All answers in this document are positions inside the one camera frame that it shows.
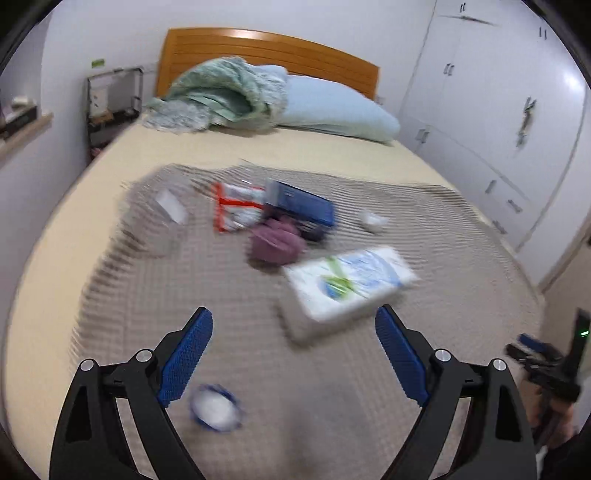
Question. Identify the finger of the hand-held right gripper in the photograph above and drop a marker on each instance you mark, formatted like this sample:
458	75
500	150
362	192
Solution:
533	342
524	357

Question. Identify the dark blue carton box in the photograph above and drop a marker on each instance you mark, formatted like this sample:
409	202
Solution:
300	204

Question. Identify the crumpled white tissue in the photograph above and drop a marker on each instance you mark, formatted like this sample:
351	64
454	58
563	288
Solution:
374	221

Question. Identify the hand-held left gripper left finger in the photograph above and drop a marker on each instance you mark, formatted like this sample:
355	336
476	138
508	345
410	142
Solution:
187	355

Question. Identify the clear plastic clamshell container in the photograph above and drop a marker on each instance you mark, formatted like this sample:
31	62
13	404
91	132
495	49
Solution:
152	228

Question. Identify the blue round cap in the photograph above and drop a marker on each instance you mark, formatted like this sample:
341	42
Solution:
214	407

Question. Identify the checkered bed blanket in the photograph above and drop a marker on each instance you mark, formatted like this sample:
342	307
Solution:
323	369

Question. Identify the wooden wall shelf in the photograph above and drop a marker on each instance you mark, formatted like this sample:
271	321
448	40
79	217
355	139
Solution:
25	134

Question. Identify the books on shelf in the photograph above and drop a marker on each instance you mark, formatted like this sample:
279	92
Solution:
18	115

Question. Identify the black metal bedside rack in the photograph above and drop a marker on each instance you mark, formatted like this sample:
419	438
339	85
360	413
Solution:
113	110

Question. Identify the wooden bed headboard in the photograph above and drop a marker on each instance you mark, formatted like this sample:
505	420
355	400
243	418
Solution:
277	50

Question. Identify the person's right hand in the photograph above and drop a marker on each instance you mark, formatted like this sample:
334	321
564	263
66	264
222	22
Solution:
564	420

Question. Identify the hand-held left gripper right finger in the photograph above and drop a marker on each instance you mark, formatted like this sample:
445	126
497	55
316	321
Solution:
401	355

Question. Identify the red and white carton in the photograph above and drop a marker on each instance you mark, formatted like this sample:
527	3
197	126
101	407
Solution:
235	203

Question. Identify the beige bed sheet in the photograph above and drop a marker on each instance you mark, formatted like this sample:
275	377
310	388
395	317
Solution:
323	152

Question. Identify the white wardrobe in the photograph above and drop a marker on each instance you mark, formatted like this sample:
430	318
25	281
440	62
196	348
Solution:
489	115

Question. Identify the green quilted blanket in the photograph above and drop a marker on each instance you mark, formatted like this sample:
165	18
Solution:
217	92

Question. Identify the light blue pillow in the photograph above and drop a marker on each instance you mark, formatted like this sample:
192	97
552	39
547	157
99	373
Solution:
337	110

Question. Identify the purple cloth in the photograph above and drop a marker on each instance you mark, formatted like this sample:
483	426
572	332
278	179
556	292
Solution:
276	242

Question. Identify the white tissue pack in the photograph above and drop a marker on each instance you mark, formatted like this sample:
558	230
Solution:
351	281

